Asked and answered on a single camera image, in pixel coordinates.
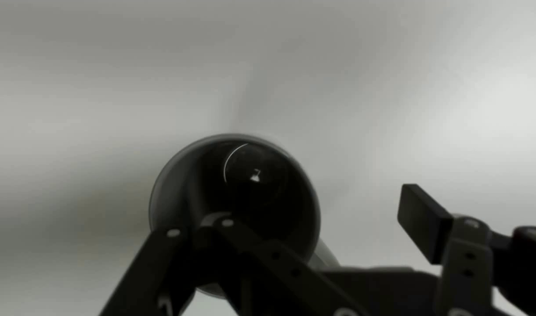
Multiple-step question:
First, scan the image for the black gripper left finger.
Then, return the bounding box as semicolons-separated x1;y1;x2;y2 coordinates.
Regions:
98;214;369;316

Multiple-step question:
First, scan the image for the white ceramic mug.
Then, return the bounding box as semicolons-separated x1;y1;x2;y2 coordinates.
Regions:
148;131;341;300

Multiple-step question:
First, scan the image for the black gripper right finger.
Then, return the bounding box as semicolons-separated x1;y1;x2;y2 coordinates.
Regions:
397;184;536;316

